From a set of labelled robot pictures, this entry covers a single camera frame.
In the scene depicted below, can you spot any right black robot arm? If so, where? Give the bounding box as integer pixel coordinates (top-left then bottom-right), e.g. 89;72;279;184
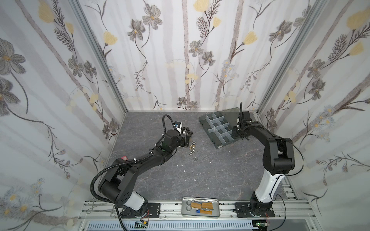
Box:
232;105;295;218

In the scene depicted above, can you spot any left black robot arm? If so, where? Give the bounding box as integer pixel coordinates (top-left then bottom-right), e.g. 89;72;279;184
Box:
90;129;192;217

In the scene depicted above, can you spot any grey compartment organizer box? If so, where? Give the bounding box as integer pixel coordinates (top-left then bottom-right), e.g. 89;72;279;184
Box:
198;107;249;149

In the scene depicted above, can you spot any metal tray with tools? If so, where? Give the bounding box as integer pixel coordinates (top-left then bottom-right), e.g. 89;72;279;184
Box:
181;197;220;218

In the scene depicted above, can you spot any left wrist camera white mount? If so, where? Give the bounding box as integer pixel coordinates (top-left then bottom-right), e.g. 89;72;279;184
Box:
174;121;183;133

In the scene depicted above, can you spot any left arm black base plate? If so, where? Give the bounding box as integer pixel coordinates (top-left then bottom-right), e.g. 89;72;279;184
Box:
120;203;161;219

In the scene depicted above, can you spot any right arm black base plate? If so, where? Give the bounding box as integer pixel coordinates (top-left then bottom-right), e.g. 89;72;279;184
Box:
233;202;275;218

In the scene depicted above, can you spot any black corrugated cable conduit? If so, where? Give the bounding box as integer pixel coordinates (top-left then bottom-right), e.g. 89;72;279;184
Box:
90;160;136;203

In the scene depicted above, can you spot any aluminium frame rail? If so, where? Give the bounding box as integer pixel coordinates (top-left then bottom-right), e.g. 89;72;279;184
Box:
78;199;316;221

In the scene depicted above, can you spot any white slotted cable duct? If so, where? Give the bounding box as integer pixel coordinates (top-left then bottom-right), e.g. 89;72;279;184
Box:
86;220;258;231

